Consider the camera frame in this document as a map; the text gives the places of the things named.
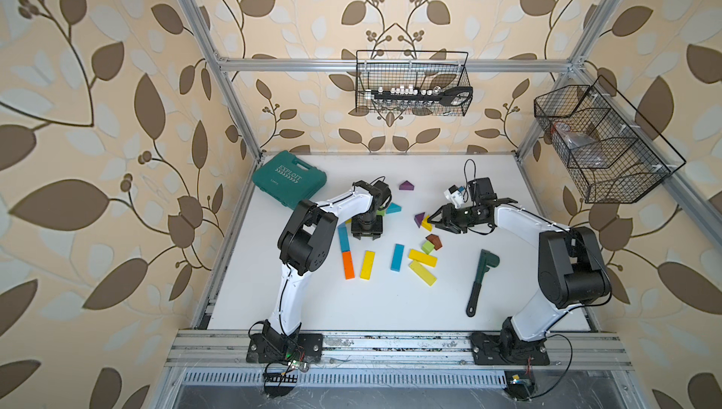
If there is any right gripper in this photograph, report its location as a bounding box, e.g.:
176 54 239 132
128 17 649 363
428 203 483 233

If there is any teal triangle block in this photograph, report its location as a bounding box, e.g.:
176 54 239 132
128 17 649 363
385 203 402 215

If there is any teal long block diagonal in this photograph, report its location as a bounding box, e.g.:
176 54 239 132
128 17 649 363
338 223 351 253

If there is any orange rectangular block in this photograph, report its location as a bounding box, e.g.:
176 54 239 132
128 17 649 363
342 251 355 280

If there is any purple triangle block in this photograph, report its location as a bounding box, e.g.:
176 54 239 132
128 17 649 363
399 181 415 191
414 213 425 228

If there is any yellow triangle block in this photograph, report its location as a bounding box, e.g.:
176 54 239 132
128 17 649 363
421 217 434 232

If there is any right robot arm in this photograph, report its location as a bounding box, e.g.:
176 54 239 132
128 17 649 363
428 178 612 346

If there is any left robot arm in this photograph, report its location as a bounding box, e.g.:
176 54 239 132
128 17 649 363
268 176 392 338

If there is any teal long block upright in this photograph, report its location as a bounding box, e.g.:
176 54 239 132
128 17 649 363
390 244 404 273

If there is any brown block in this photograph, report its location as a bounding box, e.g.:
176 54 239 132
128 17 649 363
426 234 443 250

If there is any light green cube lower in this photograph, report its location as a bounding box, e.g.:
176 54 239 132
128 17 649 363
421 241 435 254

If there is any lime yellow rectangular block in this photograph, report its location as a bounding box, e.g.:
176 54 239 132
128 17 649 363
409 261 437 287

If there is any green plastic tool case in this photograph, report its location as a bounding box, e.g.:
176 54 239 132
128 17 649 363
252 151 327 210

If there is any plastic bag in basket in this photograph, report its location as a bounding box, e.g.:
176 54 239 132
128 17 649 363
555 123 607 168

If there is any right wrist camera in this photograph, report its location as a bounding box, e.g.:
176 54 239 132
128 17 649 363
444 185 468 209

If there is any socket set rail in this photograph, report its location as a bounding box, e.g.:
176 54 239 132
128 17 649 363
361 87 474 108

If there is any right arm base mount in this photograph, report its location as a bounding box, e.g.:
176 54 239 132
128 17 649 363
469 317 550 367

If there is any back wire basket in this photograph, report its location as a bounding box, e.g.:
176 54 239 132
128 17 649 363
352 49 474 120

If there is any wire basket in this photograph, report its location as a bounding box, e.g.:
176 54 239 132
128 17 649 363
352 49 474 120
533 76 686 204

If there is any right wire basket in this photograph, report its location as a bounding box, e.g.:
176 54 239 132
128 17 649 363
533 76 686 204

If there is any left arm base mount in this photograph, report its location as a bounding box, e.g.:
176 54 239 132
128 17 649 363
246 321 323 364

